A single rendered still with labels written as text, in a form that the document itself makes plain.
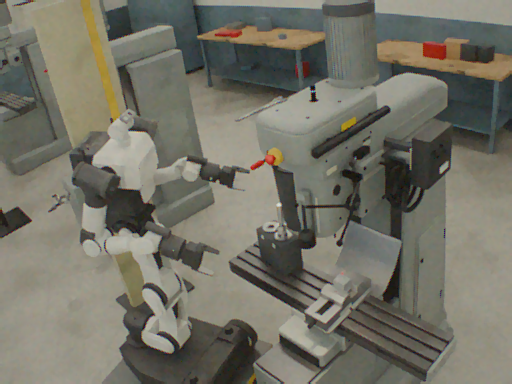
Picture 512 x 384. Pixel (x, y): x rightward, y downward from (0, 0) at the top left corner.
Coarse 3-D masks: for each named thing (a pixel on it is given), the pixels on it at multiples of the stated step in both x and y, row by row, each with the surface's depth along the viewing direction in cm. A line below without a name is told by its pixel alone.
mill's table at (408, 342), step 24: (240, 264) 259; (264, 264) 256; (264, 288) 248; (288, 288) 237; (312, 288) 235; (360, 312) 218; (384, 312) 216; (360, 336) 206; (384, 336) 204; (408, 336) 203; (432, 336) 199; (408, 360) 189; (432, 360) 187
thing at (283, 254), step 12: (264, 228) 249; (276, 228) 247; (264, 240) 249; (276, 240) 240; (288, 240) 239; (264, 252) 255; (276, 252) 242; (288, 252) 240; (300, 252) 245; (276, 264) 248; (288, 264) 243; (300, 264) 248
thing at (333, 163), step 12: (372, 132) 191; (348, 144) 182; (360, 144) 187; (372, 144) 194; (336, 156) 178; (348, 156) 184; (288, 168) 188; (300, 168) 183; (312, 168) 178; (324, 168) 175; (336, 168) 181; (324, 180) 178
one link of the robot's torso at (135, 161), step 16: (80, 144) 195; (96, 144) 194; (112, 144) 194; (128, 144) 192; (144, 144) 196; (80, 160) 190; (96, 160) 186; (112, 160) 185; (128, 160) 185; (144, 160) 193; (128, 176) 186; (144, 176) 194; (128, 192) 192; (144, 192) 198; (112, 208) 200; (128, 208) 198; (144, 208) 202
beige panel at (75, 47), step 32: (64, 0) 267; (96, 0) 280; (64, 32) 273; (96, 32) 286; (64, 64) 279; (96, 64) 293; (64, 96) 285; (96, 96) 300; (96, 128) 306; (128, 256) 353; (128, 288) 361; (192, 288) 385
